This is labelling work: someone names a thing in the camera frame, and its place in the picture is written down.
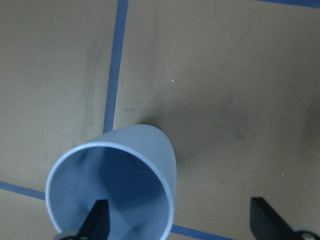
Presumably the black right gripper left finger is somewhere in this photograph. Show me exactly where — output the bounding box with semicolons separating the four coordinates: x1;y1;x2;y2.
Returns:
75;199;111;240

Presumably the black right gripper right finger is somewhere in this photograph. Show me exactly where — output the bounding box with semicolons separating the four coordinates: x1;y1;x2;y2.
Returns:
250;197;302;240

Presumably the blue cup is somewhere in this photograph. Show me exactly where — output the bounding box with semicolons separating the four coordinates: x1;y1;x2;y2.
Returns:
45;124;177;240

